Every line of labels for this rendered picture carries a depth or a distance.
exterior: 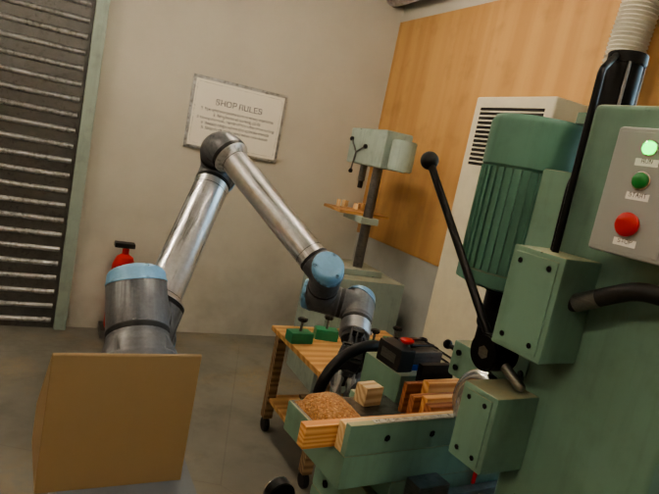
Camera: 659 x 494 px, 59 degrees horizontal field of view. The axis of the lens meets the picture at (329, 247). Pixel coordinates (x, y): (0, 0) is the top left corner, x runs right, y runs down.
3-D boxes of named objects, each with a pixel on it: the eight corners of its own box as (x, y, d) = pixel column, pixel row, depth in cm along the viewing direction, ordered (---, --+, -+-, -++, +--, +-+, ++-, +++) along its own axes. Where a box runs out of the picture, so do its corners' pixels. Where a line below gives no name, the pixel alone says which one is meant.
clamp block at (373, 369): (406, 386, 140) (414, 351, 139) (443, 412, 129) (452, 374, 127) (355, 388, 132) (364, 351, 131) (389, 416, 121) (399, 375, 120)
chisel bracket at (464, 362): (470, 378, 119) (480, 339, 118) (523, 410, 108) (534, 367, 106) (443, 379, 116) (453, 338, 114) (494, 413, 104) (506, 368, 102)
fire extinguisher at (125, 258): (126, 329, 384) (139, 241, 375) (129, 339, 367) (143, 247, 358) (97, 327, 376) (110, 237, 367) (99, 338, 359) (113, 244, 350)
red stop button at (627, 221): (614, 233, 73) (621, 211, 73) (636, 239, 71) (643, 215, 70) (609, 233, 73) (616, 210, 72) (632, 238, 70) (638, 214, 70)
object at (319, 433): (556, 418, 131) (561, 401, 130) (564, 422, 129) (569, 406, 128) (296, 443, 96) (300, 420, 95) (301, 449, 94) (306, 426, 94)
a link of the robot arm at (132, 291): (98, 323, 134) (99, 258, 142) (111, 351, 148) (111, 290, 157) (167, 316, 137) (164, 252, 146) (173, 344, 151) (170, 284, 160)
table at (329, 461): (472, 393, 153) (477, 371, 152) (570, 456, 127) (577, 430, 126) (262, 405, 121) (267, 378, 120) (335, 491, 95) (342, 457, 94)
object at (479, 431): (487, 446, 95) (505, 377, 94) (521, 469, 90) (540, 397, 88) (444, 451, 90) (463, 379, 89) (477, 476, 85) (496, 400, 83)
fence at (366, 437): (570, 426, 127) (577, 403, 126) (577, 430, 126) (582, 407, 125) (339, 452, 96) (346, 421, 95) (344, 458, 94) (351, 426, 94)
